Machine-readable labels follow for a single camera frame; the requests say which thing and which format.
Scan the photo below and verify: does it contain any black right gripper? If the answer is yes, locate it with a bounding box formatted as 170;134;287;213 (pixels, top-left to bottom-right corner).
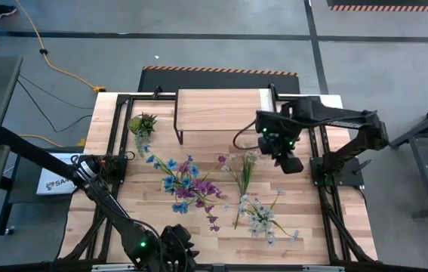
255;110;305;175

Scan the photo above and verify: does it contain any white artificial flower stem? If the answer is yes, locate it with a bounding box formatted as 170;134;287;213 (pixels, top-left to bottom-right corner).
220;150;262;230
223;187;300;246

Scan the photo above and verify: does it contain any purple artificial flower stem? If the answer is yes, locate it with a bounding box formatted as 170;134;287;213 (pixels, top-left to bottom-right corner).
175;155;226;232

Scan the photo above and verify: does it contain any blue artificial flower stem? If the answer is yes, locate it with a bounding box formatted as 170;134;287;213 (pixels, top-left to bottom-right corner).
143;144;202;215

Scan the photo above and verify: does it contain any black hazard-striped floor mat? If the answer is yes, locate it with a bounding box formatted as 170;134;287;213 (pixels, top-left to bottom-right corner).
137;65;300;94
326;0;428;12

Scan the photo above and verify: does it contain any green artificial succulent plant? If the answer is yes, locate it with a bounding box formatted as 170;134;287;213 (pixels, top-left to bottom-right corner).
128;112;159;158

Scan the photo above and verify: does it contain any white printed box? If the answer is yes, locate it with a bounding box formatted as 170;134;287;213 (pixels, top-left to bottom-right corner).
35;153;82;196

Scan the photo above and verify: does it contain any dark grey metal stand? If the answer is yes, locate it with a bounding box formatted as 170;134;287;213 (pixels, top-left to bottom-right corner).
389;94;428;220

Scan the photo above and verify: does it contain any black diagonal support beam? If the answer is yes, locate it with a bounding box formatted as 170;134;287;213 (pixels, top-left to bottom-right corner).
0;126;77;178

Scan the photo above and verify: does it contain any blue desk base leg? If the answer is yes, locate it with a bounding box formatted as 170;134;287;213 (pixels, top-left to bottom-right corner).
0;154;22;237

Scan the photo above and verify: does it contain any wooden shelf with black frame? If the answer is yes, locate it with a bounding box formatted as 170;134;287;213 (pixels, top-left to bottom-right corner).
173;83;279;145

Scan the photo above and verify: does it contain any silver metal bracket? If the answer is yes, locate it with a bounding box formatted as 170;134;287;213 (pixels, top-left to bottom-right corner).
302;265;346;272
91;263;135;272

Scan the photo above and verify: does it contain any yellow power cable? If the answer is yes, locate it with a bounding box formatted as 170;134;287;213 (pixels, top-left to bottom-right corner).
19;134;87;148

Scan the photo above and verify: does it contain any black aluminium rig frame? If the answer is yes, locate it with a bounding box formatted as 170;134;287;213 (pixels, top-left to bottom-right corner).
58;85;379;265

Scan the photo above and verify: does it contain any yellow extension cable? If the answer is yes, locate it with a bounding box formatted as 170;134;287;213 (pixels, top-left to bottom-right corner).
14;0;107;94

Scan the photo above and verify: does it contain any black floor cable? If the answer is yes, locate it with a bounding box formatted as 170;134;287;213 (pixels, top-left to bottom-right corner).
16;79;94;134
19;74;94;111

